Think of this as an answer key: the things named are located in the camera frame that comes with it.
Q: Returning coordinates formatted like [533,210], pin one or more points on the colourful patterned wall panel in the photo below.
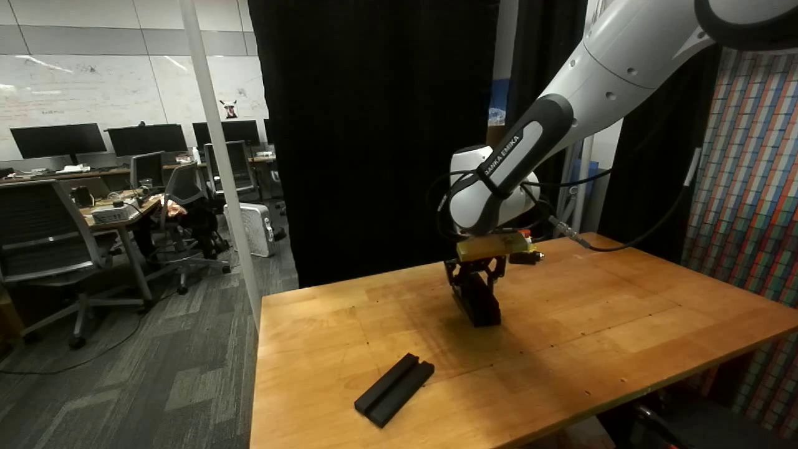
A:
[744,213]

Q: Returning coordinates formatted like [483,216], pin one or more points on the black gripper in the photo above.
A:
[475,280]

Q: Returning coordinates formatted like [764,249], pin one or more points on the black monitor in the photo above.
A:
[233,130]
[71,142]
[147,139]

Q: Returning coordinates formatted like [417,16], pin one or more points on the black pad centre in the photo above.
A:
[480,307]

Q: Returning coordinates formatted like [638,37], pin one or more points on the black monitor right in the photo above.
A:
[233,130]

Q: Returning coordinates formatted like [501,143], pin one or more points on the yellow emergency stop button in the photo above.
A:
[526,256]

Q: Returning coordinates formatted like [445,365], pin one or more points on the long black pad front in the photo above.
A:
[392,390]

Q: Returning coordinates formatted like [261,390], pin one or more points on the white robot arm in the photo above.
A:
[613,69]

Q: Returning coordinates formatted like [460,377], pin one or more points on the black monitor middle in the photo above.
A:
[147,139]

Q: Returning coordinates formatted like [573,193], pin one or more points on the beige wrist camera box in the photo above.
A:
[491,245]

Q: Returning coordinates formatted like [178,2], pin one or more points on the black monitor left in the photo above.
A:
[71,142]

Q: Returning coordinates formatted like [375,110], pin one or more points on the grey office chair left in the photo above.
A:
[44,243]

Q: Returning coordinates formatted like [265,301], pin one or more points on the black chair front corner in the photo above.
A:
[683,423]

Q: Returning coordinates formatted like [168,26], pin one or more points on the wooden office desk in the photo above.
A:
[120,218]

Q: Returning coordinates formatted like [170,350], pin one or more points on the black office chair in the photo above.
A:
[190,225]

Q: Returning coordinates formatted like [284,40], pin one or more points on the black curtain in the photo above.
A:
[367,103]

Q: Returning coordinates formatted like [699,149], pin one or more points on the white vertical pole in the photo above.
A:
[220,151]

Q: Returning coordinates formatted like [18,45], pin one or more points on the white computer tower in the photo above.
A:
[258,229]

